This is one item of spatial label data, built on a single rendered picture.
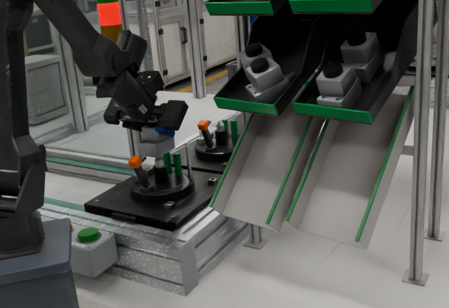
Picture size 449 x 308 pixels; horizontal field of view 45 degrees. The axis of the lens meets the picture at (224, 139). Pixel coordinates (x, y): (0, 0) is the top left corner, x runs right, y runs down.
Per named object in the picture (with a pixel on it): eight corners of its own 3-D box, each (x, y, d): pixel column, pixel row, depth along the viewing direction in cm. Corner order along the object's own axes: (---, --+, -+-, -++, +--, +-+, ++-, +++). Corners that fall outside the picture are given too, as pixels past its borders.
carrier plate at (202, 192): (177, 232, 103) (176, 222, 102) (84, 212, 115) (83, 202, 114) (238, 184, 122) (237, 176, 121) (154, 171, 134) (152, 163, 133)
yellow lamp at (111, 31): (114, 47, 124) (111, 26, 123) (98, 47, 127) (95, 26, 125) (129, 44, 128) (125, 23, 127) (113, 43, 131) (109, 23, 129)
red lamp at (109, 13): (111, 25, 123) (108, 3, 121) (95, 25, 125) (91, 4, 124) (125, 23, 127) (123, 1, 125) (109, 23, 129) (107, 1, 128)
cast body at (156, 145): (158, 158, 111) (153, 125, 109) (141, 156, 113) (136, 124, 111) (180, 145, 118) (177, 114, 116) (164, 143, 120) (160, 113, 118)
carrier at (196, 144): (241, 182, 123) (237, 129, 119) (157, 169, 135) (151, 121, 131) (285, 147, 143) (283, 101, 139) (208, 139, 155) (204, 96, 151)
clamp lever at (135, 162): (147, 190, 111) (134, 162, 107) (139, 188, 112) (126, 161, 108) (156, 178, 114) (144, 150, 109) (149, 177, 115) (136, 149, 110)
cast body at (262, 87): (260, 111, 89) (246, 77, 85) (249, 100, 93) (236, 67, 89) (303, 87, 90) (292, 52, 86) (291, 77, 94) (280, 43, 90)
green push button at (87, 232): (89, 248, 99) (87, 238, 98) (73, 244, 101) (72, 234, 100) (104, 238, 102) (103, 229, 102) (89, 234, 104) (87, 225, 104)
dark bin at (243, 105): (278, 117, 87) (264, 81, 83) (217, 108, 95) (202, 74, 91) (353, 21, 101) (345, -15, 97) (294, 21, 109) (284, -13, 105)
